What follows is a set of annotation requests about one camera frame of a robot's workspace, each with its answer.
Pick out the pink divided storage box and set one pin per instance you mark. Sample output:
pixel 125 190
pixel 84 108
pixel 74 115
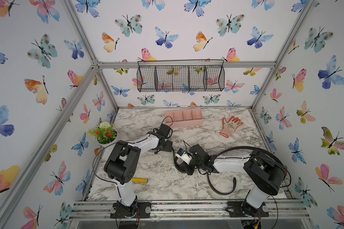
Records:
pixel 184 118

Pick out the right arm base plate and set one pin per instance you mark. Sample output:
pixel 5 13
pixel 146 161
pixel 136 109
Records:
pixel 243 209

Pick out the aluminium front rail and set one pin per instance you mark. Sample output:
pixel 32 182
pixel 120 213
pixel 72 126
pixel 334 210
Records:
pixel 189 210

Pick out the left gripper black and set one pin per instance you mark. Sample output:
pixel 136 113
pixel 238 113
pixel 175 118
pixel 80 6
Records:
pixel 169 146

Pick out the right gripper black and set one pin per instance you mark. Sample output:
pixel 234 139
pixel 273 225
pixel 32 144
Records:
pixel 186 168

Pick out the red and white work glove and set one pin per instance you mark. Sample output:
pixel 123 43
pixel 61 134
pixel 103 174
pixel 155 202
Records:
pixel 230 126

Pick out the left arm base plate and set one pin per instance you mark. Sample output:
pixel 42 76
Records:
pixel 130 210

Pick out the black wire wall basket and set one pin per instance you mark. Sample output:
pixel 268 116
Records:
pixel 180 76

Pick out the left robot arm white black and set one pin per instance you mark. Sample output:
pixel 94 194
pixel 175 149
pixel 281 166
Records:
pixel 123 160

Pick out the white flower pot with plant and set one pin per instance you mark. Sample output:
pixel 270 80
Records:
pixel 105 133

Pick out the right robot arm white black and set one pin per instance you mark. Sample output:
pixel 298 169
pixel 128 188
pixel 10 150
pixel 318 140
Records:
pixel 264 169

